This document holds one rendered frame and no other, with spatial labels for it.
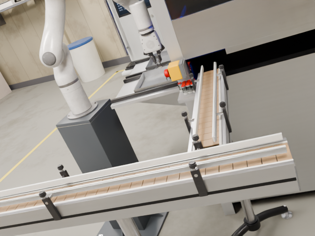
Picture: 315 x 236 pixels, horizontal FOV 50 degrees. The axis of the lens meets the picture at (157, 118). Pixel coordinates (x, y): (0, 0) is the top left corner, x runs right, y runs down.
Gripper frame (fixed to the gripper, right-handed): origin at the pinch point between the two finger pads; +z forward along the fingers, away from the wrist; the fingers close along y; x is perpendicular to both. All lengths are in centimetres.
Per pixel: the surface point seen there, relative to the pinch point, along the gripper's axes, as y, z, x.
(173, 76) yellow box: 12.5, 1.9, -29.6
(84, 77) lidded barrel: -226, 90, 346
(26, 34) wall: -350, -1, 435
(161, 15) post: 14.6, -24.4, -20.5
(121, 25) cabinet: -40, -11, 84
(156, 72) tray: -6.4, 10.9, 11.6
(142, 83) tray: -14.0, 12.1, 2.2
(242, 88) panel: 40.7, 20.4, -20.5
